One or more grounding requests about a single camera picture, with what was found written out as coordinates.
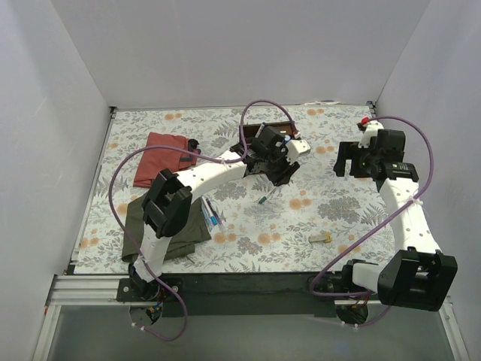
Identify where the brown wooden desk organizer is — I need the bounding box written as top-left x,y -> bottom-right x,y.
238,120 -> 297,176

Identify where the green capped white pen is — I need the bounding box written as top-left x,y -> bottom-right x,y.
258,187 -> 279,205

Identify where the blue capped white pen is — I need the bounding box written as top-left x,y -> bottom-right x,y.
205,199 -> 220,226

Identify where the clear long pen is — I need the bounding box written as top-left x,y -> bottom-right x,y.
201,196 -> 225,232

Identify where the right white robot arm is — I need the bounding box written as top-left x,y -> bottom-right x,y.
334,122 -> 458,311

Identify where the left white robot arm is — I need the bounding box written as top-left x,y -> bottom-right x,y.
129,123 -> 299,301

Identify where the floral patterned table mat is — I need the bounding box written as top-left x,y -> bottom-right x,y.
74,105 -> 395,275

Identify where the small tan yellow eraser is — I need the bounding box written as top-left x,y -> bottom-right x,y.
308,232 -> 331,244

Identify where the red folded cloth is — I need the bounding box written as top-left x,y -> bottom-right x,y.
133,132 -> 200,188

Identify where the olive green folded cloth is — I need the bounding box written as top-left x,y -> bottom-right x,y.
121,194 -> 211,263

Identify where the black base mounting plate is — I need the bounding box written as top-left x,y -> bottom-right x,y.
116,271 -> 386,319

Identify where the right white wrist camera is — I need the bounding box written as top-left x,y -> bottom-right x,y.
358,117 -> 384,148

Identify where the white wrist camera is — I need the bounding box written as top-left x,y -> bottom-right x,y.
358,117 -> 384,148
286,139 -> 311,165

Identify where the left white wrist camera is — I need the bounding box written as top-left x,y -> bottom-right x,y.
286,139 -> 311,165

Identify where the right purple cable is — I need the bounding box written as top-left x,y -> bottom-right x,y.
310,115 -> 434,328

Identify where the purple cable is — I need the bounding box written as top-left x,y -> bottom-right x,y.
310,115 -> 434,328
107,99 -> 300,342

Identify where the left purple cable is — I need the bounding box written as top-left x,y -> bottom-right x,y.
107,99 -> 300,342

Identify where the aluminium frame rail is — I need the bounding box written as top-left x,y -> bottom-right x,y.
33,275 -> 469,360

